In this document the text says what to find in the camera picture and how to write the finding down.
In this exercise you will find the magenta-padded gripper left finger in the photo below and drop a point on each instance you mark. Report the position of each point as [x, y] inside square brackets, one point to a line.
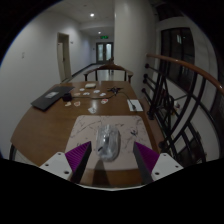
[53, 165]

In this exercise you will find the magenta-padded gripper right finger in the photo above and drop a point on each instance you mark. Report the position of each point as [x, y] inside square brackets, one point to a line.
[165, 165]

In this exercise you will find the white marble-print mouse pad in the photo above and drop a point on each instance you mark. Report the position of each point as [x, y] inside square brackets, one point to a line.
[86, 128]

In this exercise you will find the small white packet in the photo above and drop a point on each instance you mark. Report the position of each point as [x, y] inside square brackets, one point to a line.
[68, 104]
[104, 101]
[102, 94]
[92, 109]
[96, 91]
[77, 103]

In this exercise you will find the white paper sheet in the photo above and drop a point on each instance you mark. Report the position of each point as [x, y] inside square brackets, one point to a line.
[136, 106]

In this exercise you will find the black closed laptop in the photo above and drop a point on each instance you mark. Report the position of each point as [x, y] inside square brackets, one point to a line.
[50, 98]

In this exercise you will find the small black box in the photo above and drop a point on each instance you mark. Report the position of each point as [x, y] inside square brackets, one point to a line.
[67, 97]

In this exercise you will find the wood-topped black metal railing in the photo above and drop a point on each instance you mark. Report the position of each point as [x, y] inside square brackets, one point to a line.
[186, 65]

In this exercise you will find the wooden side door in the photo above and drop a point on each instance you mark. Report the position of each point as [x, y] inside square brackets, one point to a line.
[64, 56]

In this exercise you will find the dark-framed window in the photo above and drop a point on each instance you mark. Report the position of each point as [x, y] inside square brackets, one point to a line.
[176, 56]

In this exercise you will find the wooden armchair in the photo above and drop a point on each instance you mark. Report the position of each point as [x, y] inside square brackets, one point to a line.
[108, 67]

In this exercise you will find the glass double door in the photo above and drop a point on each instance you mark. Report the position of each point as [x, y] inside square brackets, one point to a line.
[104, 52]

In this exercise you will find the green exit sign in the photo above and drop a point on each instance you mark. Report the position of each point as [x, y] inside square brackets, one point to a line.
[104, 37]

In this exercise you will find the ceiling lights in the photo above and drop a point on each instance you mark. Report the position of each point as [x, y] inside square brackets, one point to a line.
[92, 15]

